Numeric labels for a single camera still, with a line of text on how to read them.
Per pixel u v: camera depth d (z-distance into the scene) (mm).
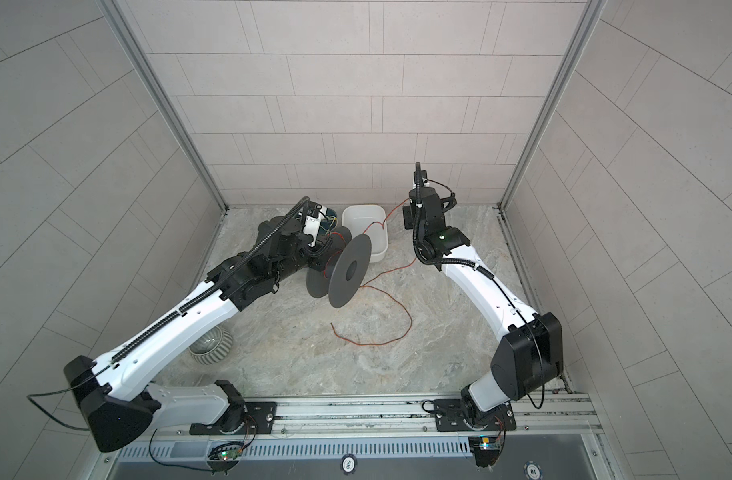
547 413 723
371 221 724
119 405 381
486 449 678
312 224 606
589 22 722
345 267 698
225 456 643
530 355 408
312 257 602
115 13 708
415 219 588
